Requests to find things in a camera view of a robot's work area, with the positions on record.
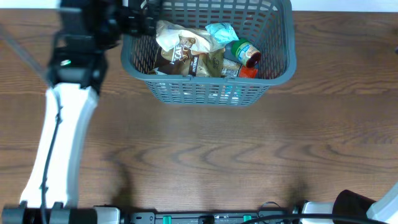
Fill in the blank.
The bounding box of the gold brown coffee bag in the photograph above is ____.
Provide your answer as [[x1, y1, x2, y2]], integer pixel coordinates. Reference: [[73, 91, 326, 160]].
[[148, 44, 225, 78]]

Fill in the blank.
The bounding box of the orange pasta packet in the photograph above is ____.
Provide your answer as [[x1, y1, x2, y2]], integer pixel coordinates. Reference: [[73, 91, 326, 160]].
[[221, 58, 258, 78]]

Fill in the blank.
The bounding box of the green lid jar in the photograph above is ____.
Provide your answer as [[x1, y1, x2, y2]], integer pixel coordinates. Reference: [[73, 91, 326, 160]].
[[231, 38, 262, 68]]

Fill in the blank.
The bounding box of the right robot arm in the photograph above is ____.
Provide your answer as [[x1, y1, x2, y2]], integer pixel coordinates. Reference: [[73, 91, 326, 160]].
[[298, 185, 397, 223]]

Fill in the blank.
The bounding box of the grey plastic basket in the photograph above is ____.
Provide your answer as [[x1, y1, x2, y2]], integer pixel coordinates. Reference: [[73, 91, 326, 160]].
[[121, 0, 297, 106]]

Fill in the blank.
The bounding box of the teal tissue pack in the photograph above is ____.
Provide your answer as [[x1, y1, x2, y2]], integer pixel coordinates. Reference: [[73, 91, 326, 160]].
[[205, 23, 239, 45]]

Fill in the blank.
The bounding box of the cream paper pouch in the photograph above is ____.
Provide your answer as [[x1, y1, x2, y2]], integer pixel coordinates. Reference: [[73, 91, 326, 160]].
[[155, 20, 225, 53]]

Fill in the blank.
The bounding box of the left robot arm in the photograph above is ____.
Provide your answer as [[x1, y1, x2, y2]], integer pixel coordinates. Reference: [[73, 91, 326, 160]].
[[2, 0, 162, 223]]

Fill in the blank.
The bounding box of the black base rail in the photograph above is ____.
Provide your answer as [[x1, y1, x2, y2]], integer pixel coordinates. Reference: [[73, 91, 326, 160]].
[[93, 205, 302, 224]]

